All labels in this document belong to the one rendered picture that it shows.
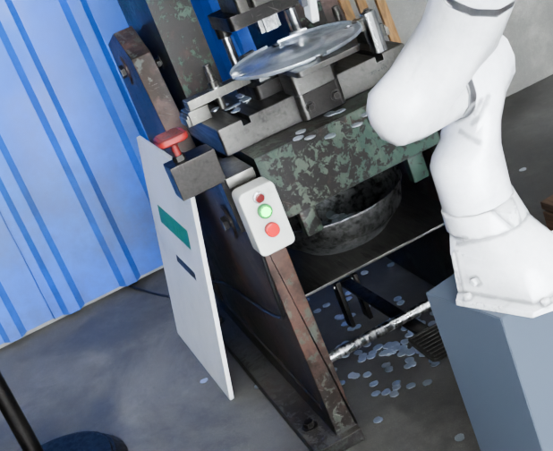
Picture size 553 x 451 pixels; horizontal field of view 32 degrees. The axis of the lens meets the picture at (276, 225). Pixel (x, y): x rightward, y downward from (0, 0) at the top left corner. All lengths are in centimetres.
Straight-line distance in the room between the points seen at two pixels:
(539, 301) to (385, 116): 36
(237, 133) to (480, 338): 71
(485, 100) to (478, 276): 27
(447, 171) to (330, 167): 55
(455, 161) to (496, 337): 28
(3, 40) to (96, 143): 43
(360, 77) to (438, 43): 75
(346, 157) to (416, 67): 65
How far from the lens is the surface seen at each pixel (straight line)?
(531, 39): 386
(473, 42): 133
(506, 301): 151
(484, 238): 149
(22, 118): 319
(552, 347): 158
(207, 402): 250
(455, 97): 139
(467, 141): 147
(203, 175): 187
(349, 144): 199
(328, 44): 199
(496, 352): 155
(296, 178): 196
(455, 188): 147
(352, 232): 213
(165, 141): 184
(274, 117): 202
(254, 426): 232
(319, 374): 204
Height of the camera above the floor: 120
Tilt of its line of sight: 21 degrees down
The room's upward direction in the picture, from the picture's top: 22 degrees counter-clockwise
